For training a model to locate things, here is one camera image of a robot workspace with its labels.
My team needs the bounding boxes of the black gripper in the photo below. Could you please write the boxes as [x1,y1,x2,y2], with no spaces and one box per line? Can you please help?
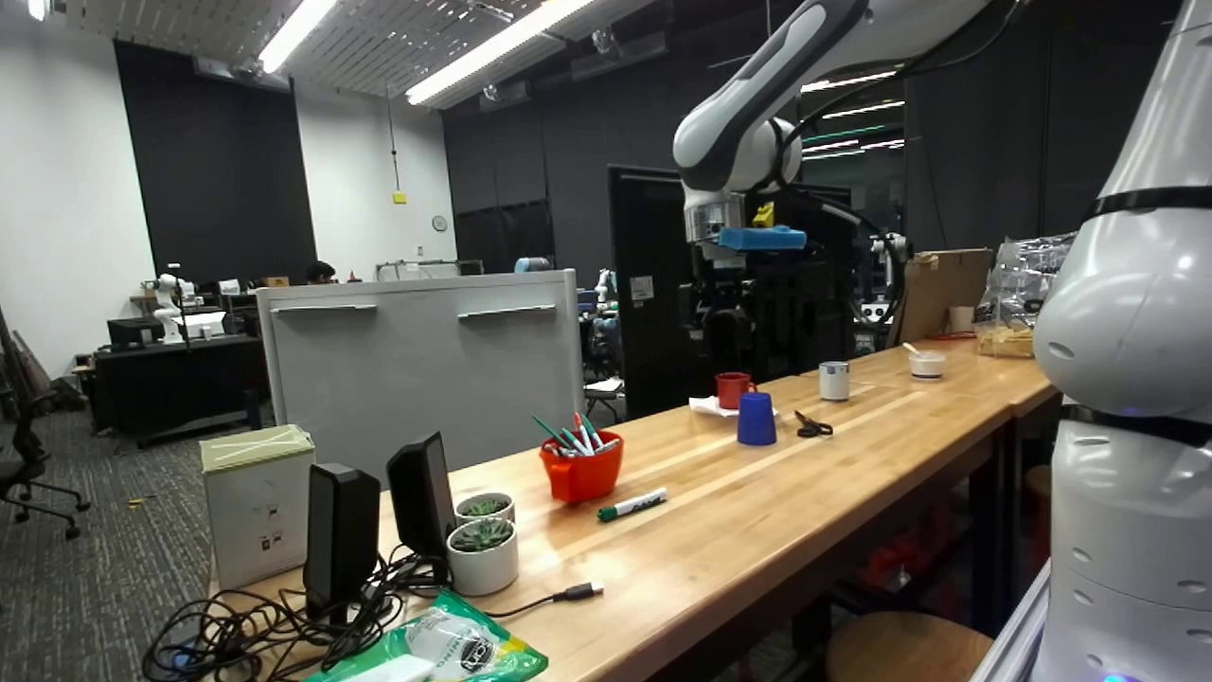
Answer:
[690,250,792,326]

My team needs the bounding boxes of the green pen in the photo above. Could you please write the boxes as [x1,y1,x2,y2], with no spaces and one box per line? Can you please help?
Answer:
[526,412,588,459]

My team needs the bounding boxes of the red cup holding pens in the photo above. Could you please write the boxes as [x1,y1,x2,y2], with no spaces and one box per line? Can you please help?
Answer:
[537,427,627,509]

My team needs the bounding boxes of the small white cup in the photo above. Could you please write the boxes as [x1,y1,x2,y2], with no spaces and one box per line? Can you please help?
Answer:
[813,359,854,407]

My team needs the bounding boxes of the blue plastic cup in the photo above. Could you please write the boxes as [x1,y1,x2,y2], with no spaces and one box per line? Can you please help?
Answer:
[736,392,780,452]

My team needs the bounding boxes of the dark red mug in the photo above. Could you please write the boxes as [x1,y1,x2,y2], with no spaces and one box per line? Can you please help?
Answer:
[712,366,758,412]

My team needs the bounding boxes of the white paper sheet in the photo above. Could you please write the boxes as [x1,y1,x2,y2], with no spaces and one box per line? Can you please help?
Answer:
[685,392,747,421]

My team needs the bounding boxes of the white bowl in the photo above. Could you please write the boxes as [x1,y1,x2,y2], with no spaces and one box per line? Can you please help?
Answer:
[905,346,950,383]

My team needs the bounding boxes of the clear plastic bag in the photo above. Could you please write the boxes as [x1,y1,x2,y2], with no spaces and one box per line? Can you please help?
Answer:
[974,231,1080,365]

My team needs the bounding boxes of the grey partition panel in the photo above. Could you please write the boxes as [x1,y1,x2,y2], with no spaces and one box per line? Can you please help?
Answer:
[255,267,588,484]

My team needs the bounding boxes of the small white plant pot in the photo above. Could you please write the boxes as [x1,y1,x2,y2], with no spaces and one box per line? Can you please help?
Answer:
[455,490,517,525]

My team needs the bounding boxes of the long ceiling light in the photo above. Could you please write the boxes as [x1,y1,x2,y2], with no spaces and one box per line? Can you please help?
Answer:
[406,0,598,109]
[256,0,340,77]

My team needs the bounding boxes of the white mug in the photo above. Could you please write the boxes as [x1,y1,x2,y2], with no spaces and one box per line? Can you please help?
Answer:
[443,515,522,599]

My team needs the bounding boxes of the black speaker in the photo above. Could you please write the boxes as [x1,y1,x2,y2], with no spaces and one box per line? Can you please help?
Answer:
[382,427,463,584]
[300,459,386,621]

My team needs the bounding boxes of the round wooden stool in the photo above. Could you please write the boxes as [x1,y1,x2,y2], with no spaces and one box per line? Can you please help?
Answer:
[824,610,994,682]

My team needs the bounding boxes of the green wipes package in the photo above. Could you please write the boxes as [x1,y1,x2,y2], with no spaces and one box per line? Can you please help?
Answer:
[301,589,554,682]

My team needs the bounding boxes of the white box with green lid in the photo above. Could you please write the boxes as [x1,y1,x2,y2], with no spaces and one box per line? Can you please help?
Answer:
[198,421,319,592]

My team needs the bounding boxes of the black desk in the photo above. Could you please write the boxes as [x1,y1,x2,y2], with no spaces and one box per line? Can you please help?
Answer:
[87,330,272,448]

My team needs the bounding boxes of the black office chair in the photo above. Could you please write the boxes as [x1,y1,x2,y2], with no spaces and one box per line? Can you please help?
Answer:
[0,312,96,542]

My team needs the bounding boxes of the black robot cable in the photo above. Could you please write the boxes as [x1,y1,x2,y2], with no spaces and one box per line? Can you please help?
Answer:
[808,202,907,346]

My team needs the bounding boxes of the black handled scissors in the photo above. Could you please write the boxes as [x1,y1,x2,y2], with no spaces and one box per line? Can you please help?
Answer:
[792,407,837,443]

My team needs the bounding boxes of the black USB cable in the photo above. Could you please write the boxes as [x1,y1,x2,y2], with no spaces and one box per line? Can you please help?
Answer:
[483,581,606,621]

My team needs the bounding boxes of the tangled black cables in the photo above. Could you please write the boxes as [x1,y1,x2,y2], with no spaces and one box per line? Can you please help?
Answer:
[140,554,419,682]

